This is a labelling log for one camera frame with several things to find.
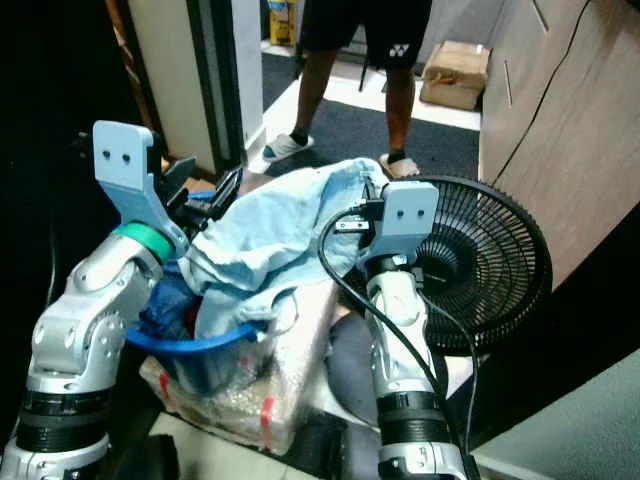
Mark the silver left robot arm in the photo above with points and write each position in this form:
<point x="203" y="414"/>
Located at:
<point x="75" y="340"/>

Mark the blue plastic bucket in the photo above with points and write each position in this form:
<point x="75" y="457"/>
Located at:
<point x="200" y="362"/>

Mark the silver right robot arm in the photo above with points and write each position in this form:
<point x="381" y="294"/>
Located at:
<point x="405" y="350"/>

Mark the yellow bottle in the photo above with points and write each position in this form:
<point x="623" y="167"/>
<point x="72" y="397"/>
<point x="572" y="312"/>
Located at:
<point x="282" y="22"/>

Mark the person in red shirt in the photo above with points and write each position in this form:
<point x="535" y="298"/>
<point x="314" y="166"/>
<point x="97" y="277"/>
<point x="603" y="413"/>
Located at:
<point x="360" y="25"/>

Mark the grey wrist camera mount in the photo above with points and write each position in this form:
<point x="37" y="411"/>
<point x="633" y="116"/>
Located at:
<point x="125" y="165"/>
<point x="405" y="215"/>

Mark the light blue garment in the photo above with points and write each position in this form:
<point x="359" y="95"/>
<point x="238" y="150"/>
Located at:
<point x="280" y="235"/>

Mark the dark grey floor rug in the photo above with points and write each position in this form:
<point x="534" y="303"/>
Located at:
<point x="350" y="125"/>

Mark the black floor fan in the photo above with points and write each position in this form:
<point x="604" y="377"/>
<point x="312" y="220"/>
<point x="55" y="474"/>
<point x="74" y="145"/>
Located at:
<point x="500" y="260"/>

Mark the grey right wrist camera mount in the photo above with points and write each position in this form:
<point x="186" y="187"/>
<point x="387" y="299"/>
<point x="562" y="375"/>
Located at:
<point x="405" y="215"/>

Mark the plastic wrapped box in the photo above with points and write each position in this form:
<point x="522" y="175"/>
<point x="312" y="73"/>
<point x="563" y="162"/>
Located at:
<point x="290" y="382"/>

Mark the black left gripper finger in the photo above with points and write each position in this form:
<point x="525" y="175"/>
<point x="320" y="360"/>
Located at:
<point x="185" y="165"/>
<point x="226" y="186"/>

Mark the dark blue garment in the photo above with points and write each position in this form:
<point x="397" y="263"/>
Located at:
<point x="163" y="305"/>

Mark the dark robot left leg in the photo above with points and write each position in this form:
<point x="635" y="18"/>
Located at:
<point x="150" y="460"/>

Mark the dark doorway frame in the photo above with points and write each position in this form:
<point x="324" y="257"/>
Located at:
<point x="200" y="70"/>

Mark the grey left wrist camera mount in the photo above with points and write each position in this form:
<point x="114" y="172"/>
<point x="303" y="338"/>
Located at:
<point x="125" y="165"/>

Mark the wooden kitchen cabinet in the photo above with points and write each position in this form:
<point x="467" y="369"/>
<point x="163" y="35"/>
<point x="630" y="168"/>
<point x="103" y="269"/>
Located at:
<point x="560" y="130"/>

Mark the brown cardboard box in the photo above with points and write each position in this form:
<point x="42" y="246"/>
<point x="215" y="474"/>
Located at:
<point x="456" y="75"/>

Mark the black door post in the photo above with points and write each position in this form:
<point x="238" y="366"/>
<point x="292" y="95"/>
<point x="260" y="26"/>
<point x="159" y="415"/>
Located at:
<point x="570" y="340"/>

